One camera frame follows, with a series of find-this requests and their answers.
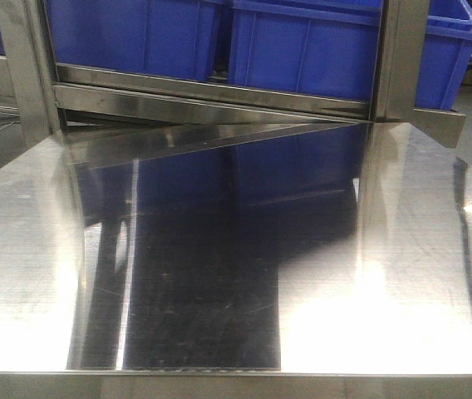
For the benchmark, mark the stainless steel shelf rack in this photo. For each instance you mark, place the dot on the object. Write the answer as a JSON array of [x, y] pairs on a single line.
[[50, 94]]

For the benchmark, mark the blue plastic bin left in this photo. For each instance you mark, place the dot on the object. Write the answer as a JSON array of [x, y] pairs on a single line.
[[163, 38]]

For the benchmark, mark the blue plastic bin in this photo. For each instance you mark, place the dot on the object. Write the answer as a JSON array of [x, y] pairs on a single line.
[[446, 54], [163, 38], [305, 47]]

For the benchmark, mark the blue plastic bin middle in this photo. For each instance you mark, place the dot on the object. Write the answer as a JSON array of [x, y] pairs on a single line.
[[305, 47]]

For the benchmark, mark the blue plastic bin right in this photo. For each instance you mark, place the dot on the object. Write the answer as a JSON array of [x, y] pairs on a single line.
[[446, 54]]

